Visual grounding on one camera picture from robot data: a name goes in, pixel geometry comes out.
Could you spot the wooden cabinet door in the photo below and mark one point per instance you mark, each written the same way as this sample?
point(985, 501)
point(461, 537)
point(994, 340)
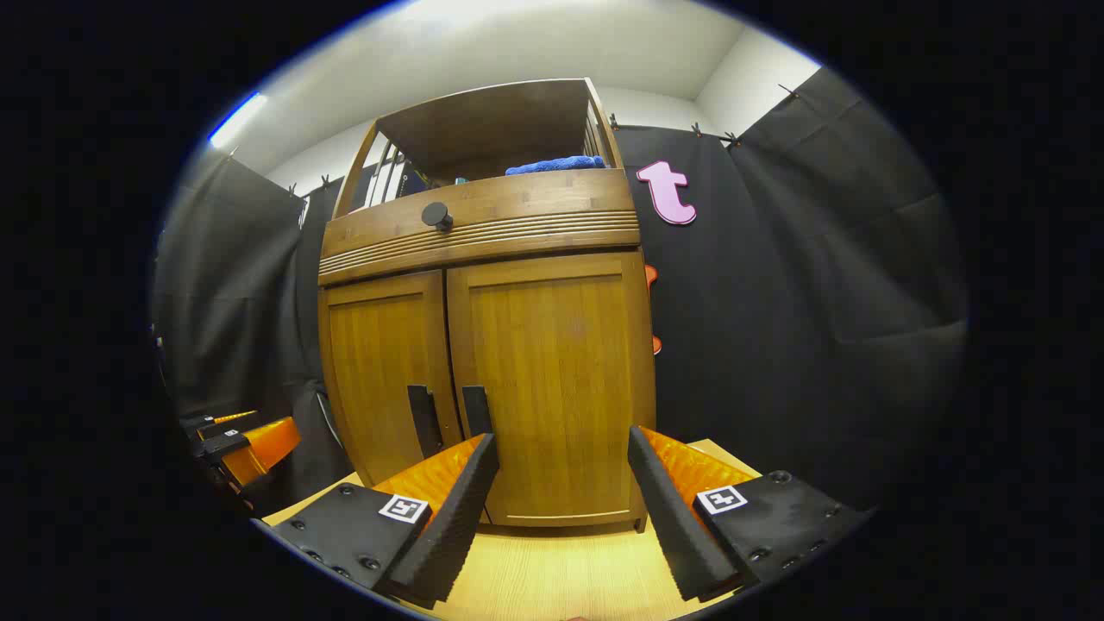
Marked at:
point(561, 371)
point(379, 371)

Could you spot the blue folded towel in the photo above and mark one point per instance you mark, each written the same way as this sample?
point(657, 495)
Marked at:
point(556, 165)

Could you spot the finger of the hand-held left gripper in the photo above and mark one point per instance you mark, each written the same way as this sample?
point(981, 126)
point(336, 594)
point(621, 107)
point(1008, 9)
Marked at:
point(267, 442)
point(226, 421)

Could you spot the black backdrop cloth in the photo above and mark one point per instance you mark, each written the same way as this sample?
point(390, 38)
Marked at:
point(776, 302)

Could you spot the round black drawer knob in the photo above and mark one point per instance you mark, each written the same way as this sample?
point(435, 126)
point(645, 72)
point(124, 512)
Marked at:
point(436, 216)

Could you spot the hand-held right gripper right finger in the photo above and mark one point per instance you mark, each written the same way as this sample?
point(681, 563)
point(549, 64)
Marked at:
point(668, 509)

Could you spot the wooden double-door shoe cabinet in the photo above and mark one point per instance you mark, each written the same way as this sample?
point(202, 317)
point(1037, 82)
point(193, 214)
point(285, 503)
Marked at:
point(483, 121)

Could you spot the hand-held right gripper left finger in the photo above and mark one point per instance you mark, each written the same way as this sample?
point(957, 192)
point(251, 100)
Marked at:
point(453, 526)

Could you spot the wooden ribbed drawer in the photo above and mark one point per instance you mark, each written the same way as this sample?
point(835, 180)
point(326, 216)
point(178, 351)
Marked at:
point(535, 216)

